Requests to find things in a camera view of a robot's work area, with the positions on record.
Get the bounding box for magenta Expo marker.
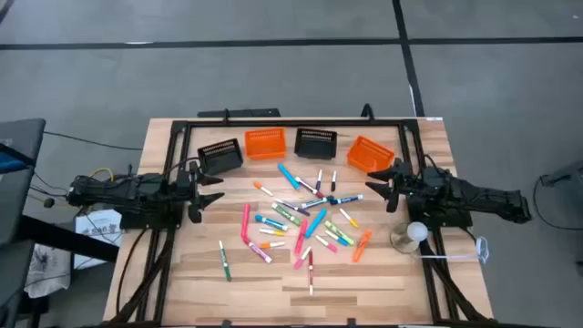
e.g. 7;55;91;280
241;236;273;265

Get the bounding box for thin green marker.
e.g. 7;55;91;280
218;240;232;282

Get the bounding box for pink highlighter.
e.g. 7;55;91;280
293;219;310;258
240;202;252;241

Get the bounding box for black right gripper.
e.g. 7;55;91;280
364;158;424;213

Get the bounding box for orange plastic basket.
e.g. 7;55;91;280
346;135;396;174
244;127;288;161

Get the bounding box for yellow-green highlighter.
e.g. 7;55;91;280
323;220;356;247

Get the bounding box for orange highlighter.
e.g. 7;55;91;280
352;228;373;264

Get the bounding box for white cable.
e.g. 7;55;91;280
412;235;491;266

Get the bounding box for black plastic basket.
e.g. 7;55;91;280
293;128;339;160
197;138;244;177

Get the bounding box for brass lamp white bulb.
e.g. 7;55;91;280
389;220;430;255

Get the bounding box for dark green Expo marker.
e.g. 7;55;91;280
300;196;334;210

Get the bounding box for black bar device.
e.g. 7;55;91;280
197;108;282;119

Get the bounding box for teal Expo marker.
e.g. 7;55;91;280
254;214;290;232

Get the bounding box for black floor cable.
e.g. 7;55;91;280
532;175;583;231
44;130;145;152

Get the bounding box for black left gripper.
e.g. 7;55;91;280
175;159;226;224

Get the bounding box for small light blue marker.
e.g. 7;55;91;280
324;230;350;248

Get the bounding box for red Expo marker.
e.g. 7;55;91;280
294;176;326;200

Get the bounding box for small pink marker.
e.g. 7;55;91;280
314;234;340;254
292;245;313;271

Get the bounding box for white cloth bag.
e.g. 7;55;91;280
25;243;72;300

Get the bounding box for black cable bundle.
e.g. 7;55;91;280
421;241;488;325
116;227;177;325

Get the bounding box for thin red marker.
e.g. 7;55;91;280
307;249;315;297

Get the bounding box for yellow cable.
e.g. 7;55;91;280
88;167;115;182

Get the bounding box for black aluminium table frame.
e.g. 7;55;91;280
104;117;491;328

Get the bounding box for light blue highlighter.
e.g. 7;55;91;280
304;208;329;240
278;163;302;191

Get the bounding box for black beam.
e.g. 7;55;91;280
17;214;120;264

